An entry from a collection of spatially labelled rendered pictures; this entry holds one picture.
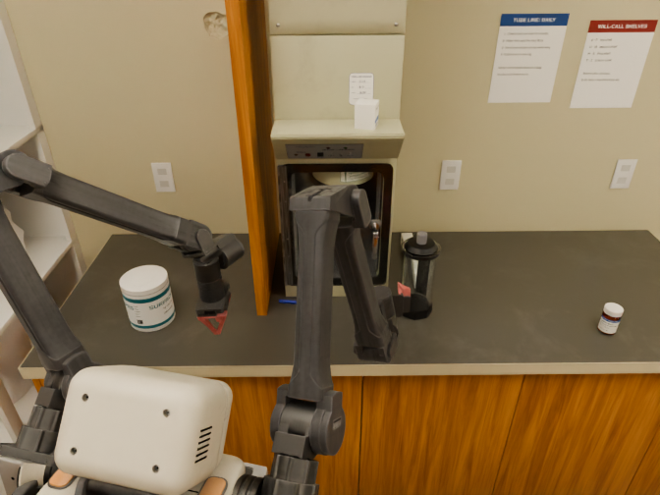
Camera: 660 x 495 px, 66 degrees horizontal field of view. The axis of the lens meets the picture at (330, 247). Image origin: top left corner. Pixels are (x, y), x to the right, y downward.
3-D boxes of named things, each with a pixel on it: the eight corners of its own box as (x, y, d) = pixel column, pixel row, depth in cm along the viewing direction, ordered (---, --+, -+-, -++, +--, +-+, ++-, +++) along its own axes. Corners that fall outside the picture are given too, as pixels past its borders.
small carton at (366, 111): (357, 122, 129) (358, 98, 126) (378, 123, 128) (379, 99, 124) (354, 128, 125) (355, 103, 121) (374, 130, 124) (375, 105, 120)
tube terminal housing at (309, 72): (290, 253, 182) (276, 20, 141) (380, 252, 182) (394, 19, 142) (285, 297, 161) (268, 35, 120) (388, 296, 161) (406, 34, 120)
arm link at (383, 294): (355, 357, 114) (391, 361, 110) (345, 316, 109) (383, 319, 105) (370, 323, 123) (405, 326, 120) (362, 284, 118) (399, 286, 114)
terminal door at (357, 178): (287, 284, 158) (280, 163, 137) (385, 284, 158) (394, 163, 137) (287, 286, 158) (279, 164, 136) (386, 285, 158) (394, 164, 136)
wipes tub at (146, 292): (137, 304, 158) (128, 264, 150) (180, 303, 158) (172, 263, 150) (124, 333, 147) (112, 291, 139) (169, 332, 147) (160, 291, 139)
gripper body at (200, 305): (230, 288, 125) (226, 262, 121) (224, 314, 117) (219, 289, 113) (203, 289, 125) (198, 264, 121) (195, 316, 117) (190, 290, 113)
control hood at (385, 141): (276, 156, 136) (273, 119, 131) (397, 155, 136) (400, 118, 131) (272, 174, 126) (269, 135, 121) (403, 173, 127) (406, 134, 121)
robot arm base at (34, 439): (-11, 452, 83) (54, 467, 80) (9, 401, 85) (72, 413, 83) (26, 452, 91) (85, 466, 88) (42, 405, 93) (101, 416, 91)
